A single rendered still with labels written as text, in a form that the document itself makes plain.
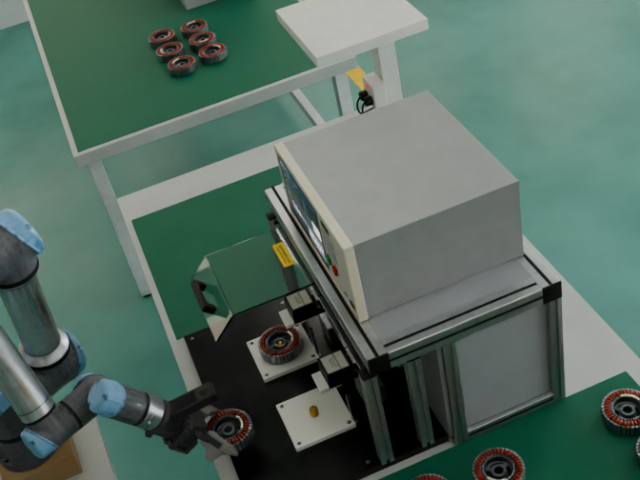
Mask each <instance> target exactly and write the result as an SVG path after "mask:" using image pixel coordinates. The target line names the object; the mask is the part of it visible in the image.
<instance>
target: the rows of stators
mask: <svg viewBox="0 0 640 480"><path fill-rule="evenodd" d="M620 406H621V407H620ZM619 407H620V408H619ZM635 409H638V410H639V411H640V391H638V390H633V389H630V390H629V389H626V391H625V389H619V390H614V391H613V392H610V394H607V396H605V398H604V399H603V402H602V406H601V416H602V419H603V422H604V424H605V425H606V426H607V428H608V429H610V430H611V431H613V432H615V433H616V432H617V433H618V434H621V433H622V435H625V434H626V435H627V436H634V434H635V435H639V434H640V415H639V416H637V415H636V410H635ZM615 411H618V412H619V416H618V415H617V414H616V413H615ZM625 411H629V412H630V413H625ZM636 460H637V463H638V464H639V467H640V437H639V439H638V440H637V443H636Z"/></svg>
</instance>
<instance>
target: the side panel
mask: <svg viewBox="0 0 640 480"><path fill-rule="evenodd" d="M441 353H442V359H443V366H444V372H445V378H446V385H447V391H448V398H449V403H450V416H451V422H452V428H453V434H454V436H452V438H453V439H455V443H456V444H457V445H459V444H461V443H462V440H464V441H468V440H470V439H471V438H474V437H476V436H478V435H480V434H483V433H485V432H487V431H490V430H493V429H495V428H498V427H500V426H502V425H504V424H507V423H508V422H510V421H513V420H515V419H517V418H519V417H522V416H524V415H526V414H529V413H531V412H533V411H535V410H539V409H541V408H544V407H545V406H547V405H549V404H552V403H554V402H556V401H558V398H559V397H560V398H561V399H563V398H565V397H566V392H565V365H564V339H563V312H562V297H561V298H558V299H556V300H553V301H551V302H549V303H547V304H545V305H542V306H539V307H537V308H534V309H532V310H528V311H526V312H523V313H521V314H519V315H516V316H514V317H512V318H510V319H508V320H505V321H503V322H501V323H498V324H496V325H493V326H491V327H489V328H486V329H484V330H480V331H478V332H476V333H474V334H471V335H469V336H467V337H464V338H462V339H460V340H457V341H455V342H452V343H450V344H448V345H446V346H444V347H441Z"/></svg>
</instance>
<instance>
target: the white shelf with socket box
mask: <svg viewBox="0 0 640 480"><path fill-rule="evenodd" d="M275 12H276V17H277V20H278V21H279V23H280V24H281V25H282V26H283V27H284V28H285V30H286V31H287V32H288V33H289V34H290V36H291V37H292V38H293V39H294V40H295V42H296V43H297V44H298V45H299V46H300V47H301V49H302V50H303V51H304V52H305V53H306V55H307V56H308V57H309V58H310V59H311V61H312V62H313V63H314V64H315V65H316V67H317V68H318V69H320V68H322V67H325V66H327V65H330V64H333V63H335V62H338V61H341V60H344V59H347V58H349V57H352V56H354V55H357V54H360V53H362V52H365V51H368V50H372V55H373V61H374V66H375V72H376V74H375V73H374V72H371V73H369V74H366V75H363V76H362V79H363V84H364V90H362V91H359V93H358V94H359V98H358V100H357V103H356V108H357V110H358V112H359V113H360V114H363V113H365V112H368V111H370V110H373V109H378V108H381V107H383V106H386V105H388V104H391V103H393V102H396V101H399V100H401V99H403V95H402V90H401V83H400V77H399V70H398V64H397V58H396V51H395V46H394V41H397V40H400V39H402V38H405V37H408V36H411V35H414V34H415V33H418V32H421V31H424V30H428V29H429V23H428V18H427V17H425V16H424V15H423V14H422V13H421V12H420V11H418V10H417V9H416V8H415V7H414V6H412V5H411V4H410V3H409V2H408V1H407V0H305V1H302V2H299V3H296V4H293V5H290V6H287V7H284V8H282V9H279V10H276V11H275ZM359 100H361V101H364V103H363V105H362V112H361V111H360V110H359V108H358V103H359ZM364 105H365V106H366V107H368V106H372V108H370V109H368V110H366V111H364Z"/></svg>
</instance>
